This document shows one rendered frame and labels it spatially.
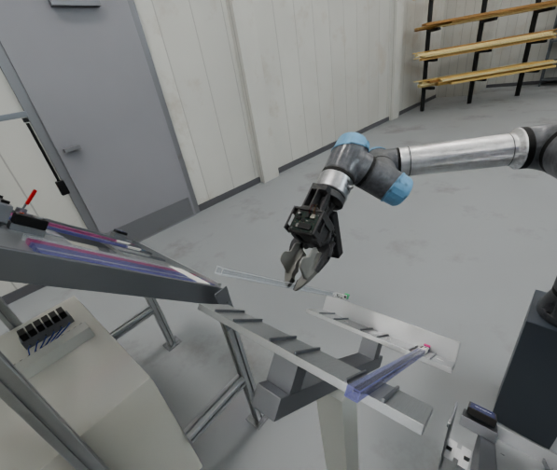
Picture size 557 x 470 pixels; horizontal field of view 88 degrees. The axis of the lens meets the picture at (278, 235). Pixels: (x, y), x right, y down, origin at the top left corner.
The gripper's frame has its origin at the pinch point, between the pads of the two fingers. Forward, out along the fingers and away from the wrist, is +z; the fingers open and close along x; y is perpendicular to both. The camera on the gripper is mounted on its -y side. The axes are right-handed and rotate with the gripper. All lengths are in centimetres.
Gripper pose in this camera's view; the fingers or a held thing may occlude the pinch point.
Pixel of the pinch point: (295, 283)
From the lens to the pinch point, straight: 59.5
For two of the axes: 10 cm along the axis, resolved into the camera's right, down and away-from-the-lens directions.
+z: -4.3, 8.6, -2.7
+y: -4.6, -4.7, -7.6
